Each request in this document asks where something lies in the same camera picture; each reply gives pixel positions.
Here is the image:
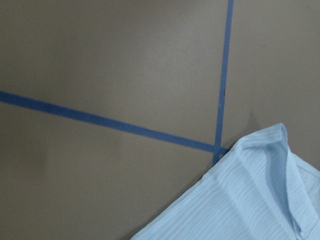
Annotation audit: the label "light blue button shirt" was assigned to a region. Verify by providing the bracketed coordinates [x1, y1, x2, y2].
[134, 123, 320, 240]

